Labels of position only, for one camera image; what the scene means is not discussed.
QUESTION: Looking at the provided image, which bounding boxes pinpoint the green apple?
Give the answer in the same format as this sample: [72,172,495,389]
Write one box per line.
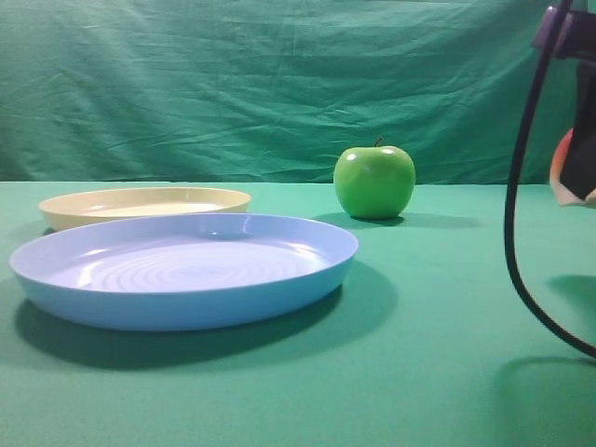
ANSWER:
[333,142,416,220]

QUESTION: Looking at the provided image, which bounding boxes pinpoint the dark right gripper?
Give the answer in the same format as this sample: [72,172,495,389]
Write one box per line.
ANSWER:
[532,6,595,200]

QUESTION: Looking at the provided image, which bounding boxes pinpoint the green backdrop cloth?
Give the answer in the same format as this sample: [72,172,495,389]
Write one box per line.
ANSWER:
[1,1,547,184]

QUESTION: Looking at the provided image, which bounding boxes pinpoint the blue plastic plate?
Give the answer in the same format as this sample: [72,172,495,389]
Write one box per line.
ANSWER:
[9,213,359,332]

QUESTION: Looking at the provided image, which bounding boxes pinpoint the yellow plastic plate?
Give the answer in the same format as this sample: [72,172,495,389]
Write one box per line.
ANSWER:
[38,186,252,231]

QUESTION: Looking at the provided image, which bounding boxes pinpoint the red yellow round bread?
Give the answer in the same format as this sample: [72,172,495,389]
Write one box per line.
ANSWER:
[549,129,595,209]

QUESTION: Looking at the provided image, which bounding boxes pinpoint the black cable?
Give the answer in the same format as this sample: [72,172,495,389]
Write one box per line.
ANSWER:
[504,0,596,359]

